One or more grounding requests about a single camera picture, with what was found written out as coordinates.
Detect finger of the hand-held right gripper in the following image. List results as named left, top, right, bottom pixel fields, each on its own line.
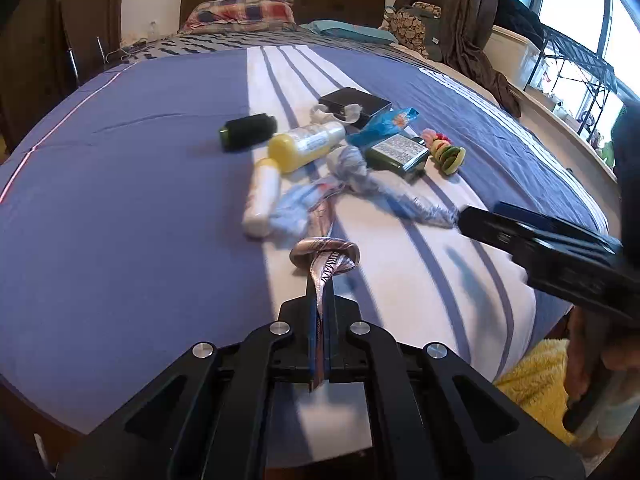
left=492, top=201, right=624, bottom=257
left=457, top=206, right=632, bottom=322

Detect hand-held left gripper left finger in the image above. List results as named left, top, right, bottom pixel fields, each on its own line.
left=55, top=296, right=319, bottom=480

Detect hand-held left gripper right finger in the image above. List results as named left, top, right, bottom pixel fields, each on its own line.
left=324, top=296, right=585, bottom=480

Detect silver foil wrapper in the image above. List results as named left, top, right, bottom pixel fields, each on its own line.
left=290, top=236, right=362, bottom=393

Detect pink green hair ties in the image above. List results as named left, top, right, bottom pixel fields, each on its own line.
left=422, top=129, right=467, bottom=177

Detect dark green labelled box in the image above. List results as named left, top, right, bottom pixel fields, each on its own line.
left=364, top=134, right=431, bottom=183

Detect white plastic bottle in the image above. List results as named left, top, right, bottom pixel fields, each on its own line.
left=242, top=157, right=282, bottom=238

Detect blue snack packet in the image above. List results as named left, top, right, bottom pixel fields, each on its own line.
left=345, top=107, right=420, bottom=150

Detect blue white twisted cloth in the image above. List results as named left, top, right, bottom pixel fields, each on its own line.
left=270, top=145, right=458, bottom=248

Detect yellow plastic bottle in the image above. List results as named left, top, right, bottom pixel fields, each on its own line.
left=267, top=122, right=347, bottom=175

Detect dark green cylinder bottle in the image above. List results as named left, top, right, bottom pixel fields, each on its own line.
left=218, top=114, right=277, bottom=153

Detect person's right hand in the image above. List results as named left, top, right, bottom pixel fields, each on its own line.
left=565, top=305, right=640, bottom=461

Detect yellow fluffy blanket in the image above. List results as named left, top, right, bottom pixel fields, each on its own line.
left=492, top=338, right=576, bottom=443

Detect black metal rack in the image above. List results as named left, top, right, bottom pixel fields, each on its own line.
left=525, top=25, right=626, bottom=136

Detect black cloth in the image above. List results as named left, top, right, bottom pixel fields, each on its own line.
left=497, top=0, right=546, bottom=51

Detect black box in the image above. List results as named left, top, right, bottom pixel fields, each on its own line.
left=318, top=87, right=392, bottom=128

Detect brown curtain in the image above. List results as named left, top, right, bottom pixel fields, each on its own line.
left=395, top=0, right=523, bottom=118

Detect brown patterned bag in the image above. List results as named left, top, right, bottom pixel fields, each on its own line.
left=382, top=2, right=443, bottom=61

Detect blue white striped bedsheet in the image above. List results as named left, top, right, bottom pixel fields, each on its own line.
left=0, top=42, right=613, bottom=468

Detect teal pillow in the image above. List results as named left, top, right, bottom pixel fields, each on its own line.
left=307, top=20, right=398, bottom=45

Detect grey black patterned blanket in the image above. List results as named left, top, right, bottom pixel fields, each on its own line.
left=120, top=27, right=401, bottom=61

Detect plaid pillow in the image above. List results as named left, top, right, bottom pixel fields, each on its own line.
left=180, top=0, right=297, bottom=33

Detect dark wooden wardrobe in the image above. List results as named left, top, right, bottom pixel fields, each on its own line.
left=0, top=0, right=126, bottom=151

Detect metal chair frame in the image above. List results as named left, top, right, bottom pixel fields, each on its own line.
left=67, top=36, right=110, bottom=88

